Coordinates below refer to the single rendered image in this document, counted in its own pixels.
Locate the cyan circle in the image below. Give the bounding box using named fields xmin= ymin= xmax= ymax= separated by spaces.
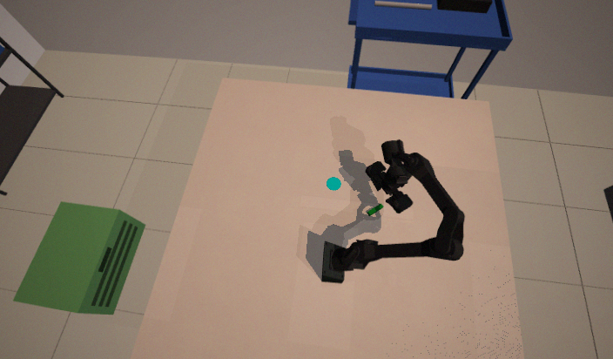
xmin=327 ymin=177 xmax=341 ymax=191

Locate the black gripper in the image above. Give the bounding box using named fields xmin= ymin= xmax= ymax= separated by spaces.
xmin=366 ymin=161 xmax=413 ymax=213

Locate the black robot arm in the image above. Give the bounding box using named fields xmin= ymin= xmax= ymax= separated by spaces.
xmin=329 ymin=139 xmax=464 ymax=273

